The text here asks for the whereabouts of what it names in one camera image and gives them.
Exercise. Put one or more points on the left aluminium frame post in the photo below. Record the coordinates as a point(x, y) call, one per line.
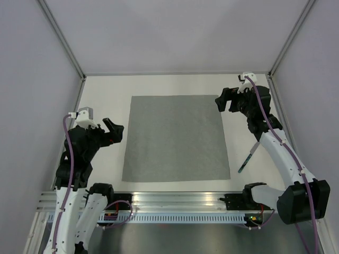
point(60, 36)

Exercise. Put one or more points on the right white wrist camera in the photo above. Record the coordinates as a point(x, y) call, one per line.
point(247, 79)

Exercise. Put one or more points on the right aluminium frame post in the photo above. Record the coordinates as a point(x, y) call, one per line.
point(292, 35)

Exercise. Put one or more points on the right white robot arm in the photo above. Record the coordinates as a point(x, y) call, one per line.
point(304, 197)

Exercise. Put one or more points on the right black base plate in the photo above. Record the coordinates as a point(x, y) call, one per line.
point(238, 202)

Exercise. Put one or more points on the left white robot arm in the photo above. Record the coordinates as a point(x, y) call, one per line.
point(78, 208)

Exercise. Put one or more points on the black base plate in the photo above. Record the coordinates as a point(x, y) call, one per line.
point(238, 202)
point(119, 202)

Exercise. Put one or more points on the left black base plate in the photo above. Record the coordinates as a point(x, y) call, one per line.
point(119, 202)

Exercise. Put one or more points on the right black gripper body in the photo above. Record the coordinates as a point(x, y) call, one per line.
point(239, 101)

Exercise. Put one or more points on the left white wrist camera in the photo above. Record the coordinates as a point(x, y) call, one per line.
point(84, 118)

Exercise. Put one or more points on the aluminium frame post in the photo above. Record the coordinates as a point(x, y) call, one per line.
point(292, 35)
point(60, 36)

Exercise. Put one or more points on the white slotted cable duct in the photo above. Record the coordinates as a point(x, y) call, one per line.
point(175, 218)

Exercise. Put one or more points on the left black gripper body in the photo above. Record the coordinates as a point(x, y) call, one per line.
point(98, 137)

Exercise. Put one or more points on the grey cloth napkin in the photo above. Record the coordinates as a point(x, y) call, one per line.
point(175, 139)

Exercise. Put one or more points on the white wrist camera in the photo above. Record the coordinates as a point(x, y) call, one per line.
point(247, 79)
point(84, 118)

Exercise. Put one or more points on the aluminium mounting rail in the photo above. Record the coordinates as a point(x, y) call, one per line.
point(146, 202)

